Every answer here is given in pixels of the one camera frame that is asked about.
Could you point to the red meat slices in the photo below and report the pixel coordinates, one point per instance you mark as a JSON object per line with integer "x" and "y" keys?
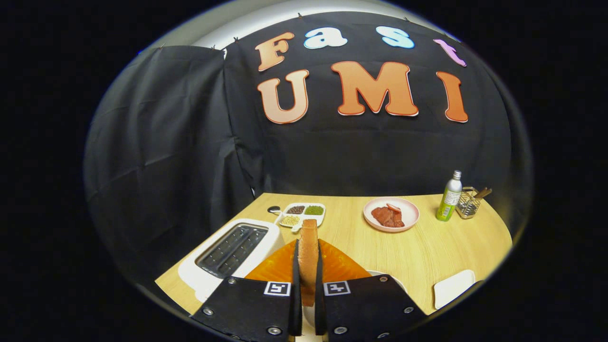
{"x": 387, "y": 216}

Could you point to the pink plate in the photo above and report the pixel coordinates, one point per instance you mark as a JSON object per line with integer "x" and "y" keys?
{"x": 411, "y": 213}

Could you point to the white divided condiment dish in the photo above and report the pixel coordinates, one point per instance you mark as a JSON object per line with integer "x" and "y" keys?
{"x": 285, "y": 213}

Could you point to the black backdrop cloth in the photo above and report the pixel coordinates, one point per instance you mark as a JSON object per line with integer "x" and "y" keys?
{"x": 190, "y": 142}

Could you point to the white spoon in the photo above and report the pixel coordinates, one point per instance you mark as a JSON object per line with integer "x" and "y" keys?
{"x": 274, "y": 209}

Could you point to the rectangular white plate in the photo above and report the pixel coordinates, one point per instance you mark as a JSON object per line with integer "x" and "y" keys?
{"x": 453, "y": 287}

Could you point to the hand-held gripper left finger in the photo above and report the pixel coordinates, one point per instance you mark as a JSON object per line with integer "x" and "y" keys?
{"x": 251, "y": 308}

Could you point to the green label metal bottle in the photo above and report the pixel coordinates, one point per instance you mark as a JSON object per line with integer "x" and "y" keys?
{"x": 448, "y": 199}

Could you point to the round white plate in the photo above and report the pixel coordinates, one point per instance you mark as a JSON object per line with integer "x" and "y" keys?
{"x": 392, "y": 279}

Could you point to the white toaster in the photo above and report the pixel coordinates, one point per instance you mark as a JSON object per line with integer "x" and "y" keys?
{"x": 199, "y": 280}

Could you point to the toasted bread slice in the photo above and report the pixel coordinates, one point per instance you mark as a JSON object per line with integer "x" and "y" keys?
{"x": 308, "y": 251}

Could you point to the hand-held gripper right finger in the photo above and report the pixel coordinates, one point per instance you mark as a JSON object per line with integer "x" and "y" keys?
{"x": 365, "y": 308}

